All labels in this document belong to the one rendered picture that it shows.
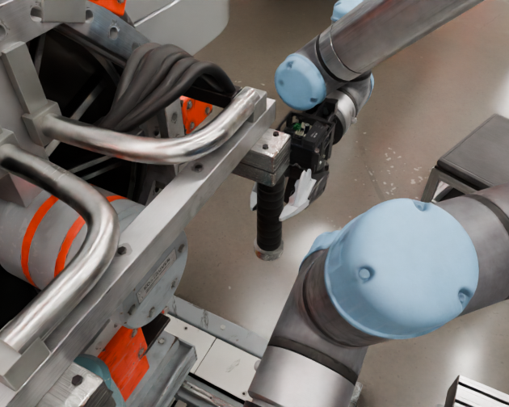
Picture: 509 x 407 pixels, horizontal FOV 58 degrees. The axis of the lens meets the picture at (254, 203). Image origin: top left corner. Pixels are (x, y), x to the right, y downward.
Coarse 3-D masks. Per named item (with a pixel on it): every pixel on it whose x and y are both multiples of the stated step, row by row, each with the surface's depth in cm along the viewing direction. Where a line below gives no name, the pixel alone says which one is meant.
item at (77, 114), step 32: (64, 64) 72; (96, 64) 66; (64, 96) 79; (96, 96) 70; (64, 160) 86; (96, 160) 74; (128, 192) 82; (0, 288) 80; (32, 288) 71; (0, 320) 74
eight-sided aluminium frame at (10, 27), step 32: (0, 0) 41; (32, 0) 43; (64, 0) 46; (0, 32) 42; (32, 32) 44; (64, 32) 53; (96, 32) 52; (128, 32) 56; (160, 128) 72; (96, 352) 74
